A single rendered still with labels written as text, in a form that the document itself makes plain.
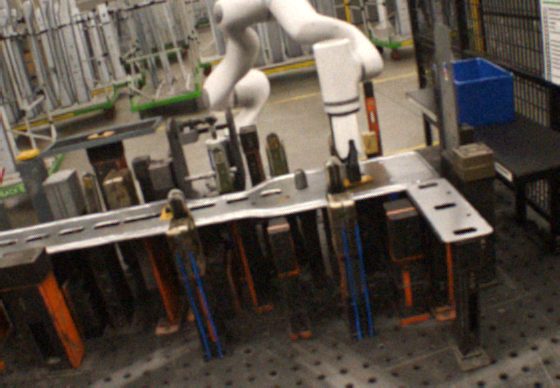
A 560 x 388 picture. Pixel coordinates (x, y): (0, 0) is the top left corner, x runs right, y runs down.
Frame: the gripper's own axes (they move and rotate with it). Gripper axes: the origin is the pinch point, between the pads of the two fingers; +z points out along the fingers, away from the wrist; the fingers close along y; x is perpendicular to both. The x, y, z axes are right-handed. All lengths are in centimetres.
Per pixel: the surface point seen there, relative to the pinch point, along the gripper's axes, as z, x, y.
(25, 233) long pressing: 3, -90, -10
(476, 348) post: 32.0, 16.8, 33.6
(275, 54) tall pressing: 58, -2, -700
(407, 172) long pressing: 3.2, 13.3, -0.7
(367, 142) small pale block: -1.4, 7.0, -15.9
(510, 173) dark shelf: 0.8, 32.3, 17.6
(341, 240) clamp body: 6.8, -7.0, 19.9
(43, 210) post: 6, -95, -36
